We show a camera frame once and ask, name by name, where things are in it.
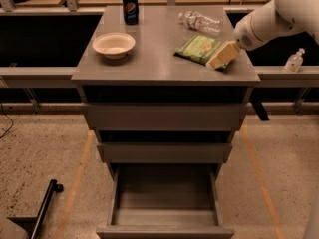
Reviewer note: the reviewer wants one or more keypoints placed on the clear plastic water bottle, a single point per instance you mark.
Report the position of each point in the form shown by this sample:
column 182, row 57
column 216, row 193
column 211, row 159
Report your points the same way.
column 198, row 22

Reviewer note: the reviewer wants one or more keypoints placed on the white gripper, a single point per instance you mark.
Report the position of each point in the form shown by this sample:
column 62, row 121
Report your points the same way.
column 245, row 34

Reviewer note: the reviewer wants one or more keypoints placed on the grey open bottom drawer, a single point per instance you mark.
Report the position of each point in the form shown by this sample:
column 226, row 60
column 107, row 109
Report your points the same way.
column 164, row 201

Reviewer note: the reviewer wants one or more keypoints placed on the green jalapeno chip bag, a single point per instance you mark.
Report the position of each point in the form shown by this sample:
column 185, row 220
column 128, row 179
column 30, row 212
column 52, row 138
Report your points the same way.
column 203, row 50

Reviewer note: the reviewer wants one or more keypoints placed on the grey top drawer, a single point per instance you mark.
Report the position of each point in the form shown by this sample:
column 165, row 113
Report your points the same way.
column 164, row 117

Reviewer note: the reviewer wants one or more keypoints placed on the grey metal rail frame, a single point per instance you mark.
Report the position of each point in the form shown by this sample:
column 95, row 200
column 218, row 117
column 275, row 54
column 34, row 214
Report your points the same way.
column 43, row 49

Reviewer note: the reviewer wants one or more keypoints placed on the grey middle drawer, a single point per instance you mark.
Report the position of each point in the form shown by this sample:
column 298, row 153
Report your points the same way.
column 129, row 152

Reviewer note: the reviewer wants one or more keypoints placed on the white paper bowl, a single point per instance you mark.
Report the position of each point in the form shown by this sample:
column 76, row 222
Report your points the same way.
column 114, row 45

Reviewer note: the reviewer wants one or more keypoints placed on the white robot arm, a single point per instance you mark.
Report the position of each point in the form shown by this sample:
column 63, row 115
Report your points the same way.
column 277, row 18

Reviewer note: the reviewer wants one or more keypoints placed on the blue pepsi can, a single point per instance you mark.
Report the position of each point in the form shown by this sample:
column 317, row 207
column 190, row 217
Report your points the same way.
column 131, row 11

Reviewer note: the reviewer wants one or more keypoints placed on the black wheeled cart leg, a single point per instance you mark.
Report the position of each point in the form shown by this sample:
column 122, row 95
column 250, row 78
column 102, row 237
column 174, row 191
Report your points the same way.
column 32, row 224

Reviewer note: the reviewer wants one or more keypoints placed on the grey drawer cabinet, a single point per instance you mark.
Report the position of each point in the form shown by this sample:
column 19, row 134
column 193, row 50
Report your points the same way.
column 151, row 74

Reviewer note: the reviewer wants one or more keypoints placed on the clear hand sanitizer bottle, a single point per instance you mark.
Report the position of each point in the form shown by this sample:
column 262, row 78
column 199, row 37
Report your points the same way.
column 295, row 61

